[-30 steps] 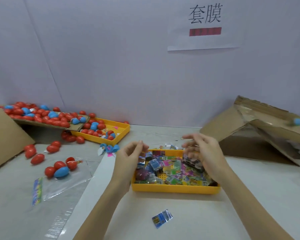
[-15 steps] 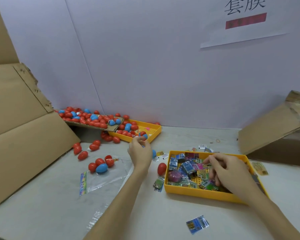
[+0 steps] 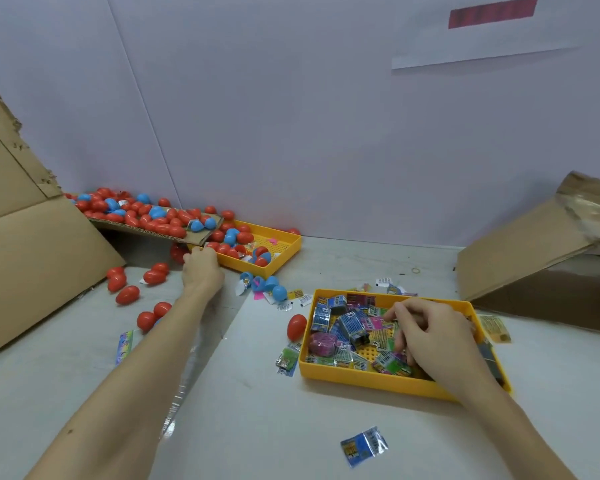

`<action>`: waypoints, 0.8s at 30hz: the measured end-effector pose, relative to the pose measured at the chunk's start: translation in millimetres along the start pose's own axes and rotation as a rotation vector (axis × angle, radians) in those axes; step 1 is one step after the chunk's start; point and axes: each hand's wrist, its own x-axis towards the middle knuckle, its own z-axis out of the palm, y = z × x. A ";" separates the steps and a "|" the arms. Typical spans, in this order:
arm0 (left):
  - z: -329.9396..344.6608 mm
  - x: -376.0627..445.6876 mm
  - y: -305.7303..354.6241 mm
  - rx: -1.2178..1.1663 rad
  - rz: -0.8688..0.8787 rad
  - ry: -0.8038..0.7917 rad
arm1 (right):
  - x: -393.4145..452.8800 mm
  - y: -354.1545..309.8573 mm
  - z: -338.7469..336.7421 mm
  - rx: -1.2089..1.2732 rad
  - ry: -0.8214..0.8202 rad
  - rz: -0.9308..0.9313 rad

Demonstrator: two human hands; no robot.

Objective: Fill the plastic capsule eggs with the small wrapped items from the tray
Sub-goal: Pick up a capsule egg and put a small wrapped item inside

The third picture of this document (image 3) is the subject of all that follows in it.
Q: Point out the person's left hand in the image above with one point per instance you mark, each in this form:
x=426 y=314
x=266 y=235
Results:
x=202 y=273

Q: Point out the brown cardboard sheet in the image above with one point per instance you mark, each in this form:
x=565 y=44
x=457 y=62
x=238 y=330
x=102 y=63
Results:
x=130 y=227

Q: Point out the white paper sign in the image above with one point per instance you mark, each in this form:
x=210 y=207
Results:
x=490 y=35

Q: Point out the torn flattened cardboard box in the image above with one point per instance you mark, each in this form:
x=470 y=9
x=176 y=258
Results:
x=520 y=250

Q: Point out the tall brown cardboard box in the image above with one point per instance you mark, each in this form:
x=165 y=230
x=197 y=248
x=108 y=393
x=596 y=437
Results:
x=20 y=260

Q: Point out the yellow label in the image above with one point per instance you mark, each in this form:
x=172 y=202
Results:
x=494 y=329

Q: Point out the red plastic egg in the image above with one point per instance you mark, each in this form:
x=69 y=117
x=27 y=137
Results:
x=296 y=328

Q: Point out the yellow plastic tray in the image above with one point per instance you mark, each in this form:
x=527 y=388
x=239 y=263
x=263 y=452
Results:
x=380 y=385

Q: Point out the clear bag with coloured label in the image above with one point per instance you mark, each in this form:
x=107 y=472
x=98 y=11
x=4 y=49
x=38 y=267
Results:
x=125 y=347

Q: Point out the yellow tray under eggs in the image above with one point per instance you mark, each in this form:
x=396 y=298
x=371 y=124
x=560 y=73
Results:
x=275 y=250

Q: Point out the person's left forearm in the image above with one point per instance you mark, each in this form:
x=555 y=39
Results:
x=120 y=400

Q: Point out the person's right hand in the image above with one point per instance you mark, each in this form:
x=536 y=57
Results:
x=440 y=350

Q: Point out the blue packet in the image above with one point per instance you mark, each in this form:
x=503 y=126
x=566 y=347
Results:
x=364 y=446

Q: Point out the pile of plastic eggs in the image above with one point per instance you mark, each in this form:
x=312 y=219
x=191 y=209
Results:
x=160 y=220

